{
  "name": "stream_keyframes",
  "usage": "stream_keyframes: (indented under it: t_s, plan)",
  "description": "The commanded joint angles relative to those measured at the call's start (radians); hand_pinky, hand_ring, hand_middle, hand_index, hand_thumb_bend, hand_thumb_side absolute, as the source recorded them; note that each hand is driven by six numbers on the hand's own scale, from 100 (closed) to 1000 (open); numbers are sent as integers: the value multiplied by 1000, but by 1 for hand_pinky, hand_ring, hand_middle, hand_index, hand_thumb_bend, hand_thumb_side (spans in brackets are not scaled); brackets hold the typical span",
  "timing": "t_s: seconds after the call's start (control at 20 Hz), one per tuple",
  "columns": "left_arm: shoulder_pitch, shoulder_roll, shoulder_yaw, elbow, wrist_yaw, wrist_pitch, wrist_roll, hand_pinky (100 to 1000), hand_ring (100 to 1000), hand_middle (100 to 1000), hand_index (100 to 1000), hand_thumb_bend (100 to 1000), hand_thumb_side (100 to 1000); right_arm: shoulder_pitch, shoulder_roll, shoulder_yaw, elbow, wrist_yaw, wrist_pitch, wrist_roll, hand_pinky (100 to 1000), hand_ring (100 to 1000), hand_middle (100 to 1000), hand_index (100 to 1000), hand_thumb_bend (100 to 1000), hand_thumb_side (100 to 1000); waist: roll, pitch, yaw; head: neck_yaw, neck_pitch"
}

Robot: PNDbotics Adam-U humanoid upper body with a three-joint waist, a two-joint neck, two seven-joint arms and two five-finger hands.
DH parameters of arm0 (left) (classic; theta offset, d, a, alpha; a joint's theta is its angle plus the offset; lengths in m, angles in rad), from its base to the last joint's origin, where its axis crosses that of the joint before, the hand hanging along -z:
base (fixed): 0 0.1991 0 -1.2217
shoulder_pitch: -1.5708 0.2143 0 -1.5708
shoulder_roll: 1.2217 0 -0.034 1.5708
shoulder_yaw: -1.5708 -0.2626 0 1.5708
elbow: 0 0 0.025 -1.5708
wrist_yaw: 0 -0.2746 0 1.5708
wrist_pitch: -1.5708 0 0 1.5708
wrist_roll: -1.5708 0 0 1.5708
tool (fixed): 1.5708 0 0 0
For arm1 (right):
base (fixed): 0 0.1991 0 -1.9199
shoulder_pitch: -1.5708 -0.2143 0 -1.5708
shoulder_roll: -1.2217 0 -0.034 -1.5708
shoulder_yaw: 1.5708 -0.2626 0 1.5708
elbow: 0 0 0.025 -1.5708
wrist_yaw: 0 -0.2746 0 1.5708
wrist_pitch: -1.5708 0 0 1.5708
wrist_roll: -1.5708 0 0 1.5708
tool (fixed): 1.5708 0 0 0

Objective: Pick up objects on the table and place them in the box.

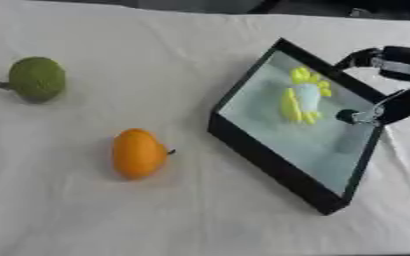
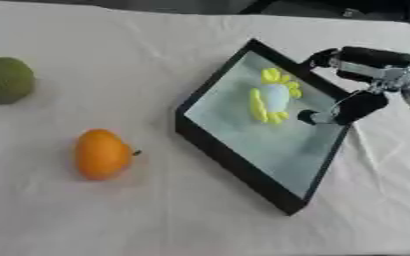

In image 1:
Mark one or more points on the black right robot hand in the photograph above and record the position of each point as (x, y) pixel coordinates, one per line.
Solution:
(405, 100)

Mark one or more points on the yellow and white toy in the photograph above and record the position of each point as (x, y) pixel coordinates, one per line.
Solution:
(305, 96)

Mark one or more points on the green round toy fruit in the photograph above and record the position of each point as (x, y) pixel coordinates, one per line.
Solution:
(36, 79)

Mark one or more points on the black box with white inside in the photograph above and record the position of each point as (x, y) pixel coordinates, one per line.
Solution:
(307, 146)

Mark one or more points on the orange toy mango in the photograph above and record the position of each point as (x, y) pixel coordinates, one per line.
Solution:
(137, 154)

